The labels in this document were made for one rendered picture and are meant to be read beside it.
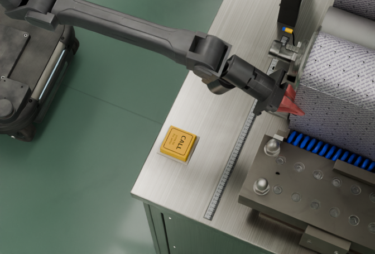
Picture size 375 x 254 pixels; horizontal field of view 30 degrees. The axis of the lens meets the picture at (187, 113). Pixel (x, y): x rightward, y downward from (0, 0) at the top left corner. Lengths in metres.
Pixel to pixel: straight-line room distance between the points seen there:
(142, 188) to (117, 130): 1.05
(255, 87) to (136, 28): 0.28
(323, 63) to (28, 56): 1.51
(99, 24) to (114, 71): 1.37
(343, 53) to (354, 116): 0.15
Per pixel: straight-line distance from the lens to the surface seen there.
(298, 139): 1.62
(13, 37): 2.71
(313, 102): 1.49
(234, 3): 1.94
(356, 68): 1.41
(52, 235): 2.66
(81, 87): 2.85
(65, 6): 1.53
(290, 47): 1.45
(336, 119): 1.52
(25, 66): 2.66
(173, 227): 1.88
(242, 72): 1.47
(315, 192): 1.60
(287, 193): 1.59
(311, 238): 1.60
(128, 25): 1.49
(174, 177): 1.72
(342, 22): 1.55
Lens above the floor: 2.54
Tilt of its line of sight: 66 degrees down
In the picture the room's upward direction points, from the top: 2 degrees counter-clockwise
